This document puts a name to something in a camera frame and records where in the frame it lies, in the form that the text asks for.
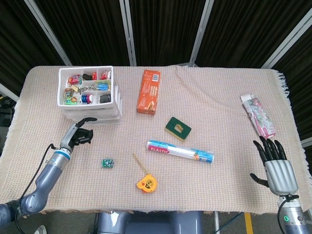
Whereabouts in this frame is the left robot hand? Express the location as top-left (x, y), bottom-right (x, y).
top-left (59, 117), bottom-right (98, 153)

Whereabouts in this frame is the red and yellow candy packet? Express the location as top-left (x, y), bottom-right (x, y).
top-left (67, 75), bottom-right (82, 86)

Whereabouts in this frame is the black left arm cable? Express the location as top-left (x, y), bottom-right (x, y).
top-left (14, 143), bottom-right (61, 234)

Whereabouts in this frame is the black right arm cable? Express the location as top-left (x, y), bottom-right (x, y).
top-left (277, 194), bottom-right (300, 234)

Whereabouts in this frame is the grey robot torso base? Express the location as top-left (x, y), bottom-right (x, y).
top-left (97, 211), bottom-right (203, 234)

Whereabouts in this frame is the blue and white magnet stack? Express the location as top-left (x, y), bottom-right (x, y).
top-left (80, 94), bottom-right (95, 105)

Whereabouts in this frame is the orange carton box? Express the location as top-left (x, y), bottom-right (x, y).
top-left (136, 69), bottom-right (161, 116)

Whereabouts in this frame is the floral tissue pack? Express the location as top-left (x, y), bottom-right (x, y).
top-left (240, 94), bottom-right (277, 139)

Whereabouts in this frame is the metal keychain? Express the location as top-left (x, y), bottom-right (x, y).
top-left (75, 84), bottom-right (96, 95)

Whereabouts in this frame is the blue floor cable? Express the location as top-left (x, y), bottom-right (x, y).
top-left (219, 211), bottom-right (243, 231)

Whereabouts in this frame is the white drawer organizer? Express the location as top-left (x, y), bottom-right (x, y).
top-left (57, 65), bottom-right (124, 126)

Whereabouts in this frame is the clear drawer with handle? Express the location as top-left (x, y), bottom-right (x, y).
top-left (62, 107), bottom-right (121, 115)

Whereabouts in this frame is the tan woven tablecloth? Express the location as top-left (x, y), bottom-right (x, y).
top-left (0, 65), bottom-right (309, 215)

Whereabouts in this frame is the small green circuit board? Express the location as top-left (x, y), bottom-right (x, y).
top-left (100, 158), bottom-right (115, 169)

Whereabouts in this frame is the green and blue packet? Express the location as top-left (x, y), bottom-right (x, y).
top-left (94, 80), bottom-right (109, 92)

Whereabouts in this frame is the green and yellow sponge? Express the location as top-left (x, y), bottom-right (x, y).
top-left (164, 116), bottom-right (192, 142)

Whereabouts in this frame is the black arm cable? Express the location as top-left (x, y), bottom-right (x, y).
top-left (14, 143), bottom-right (61, 234)
top-left (277, 194), bottom-right (300, 234)

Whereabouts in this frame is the plastic food wrap roll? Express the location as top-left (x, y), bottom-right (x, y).
top-left (145, 139), bottom-right (215, 164)

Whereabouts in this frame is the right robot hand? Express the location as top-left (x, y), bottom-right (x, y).
top-left (250, 136), bottom-right (299, 196)

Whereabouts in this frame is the clear drawer with green item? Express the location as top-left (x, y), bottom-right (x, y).
top-left (64, 113), bottom-right (122, 120)

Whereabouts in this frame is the clear drawer with blue item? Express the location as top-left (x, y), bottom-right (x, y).
top-left (82, 118), bottom-right (122, 126)

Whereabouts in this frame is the yellow tape measure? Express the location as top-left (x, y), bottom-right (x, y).
top-left (133, 153), bottom-right (158, 195)

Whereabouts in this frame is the black equipment with cables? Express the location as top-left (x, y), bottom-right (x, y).
top-left (0, 96), bottom-right (16, 128)

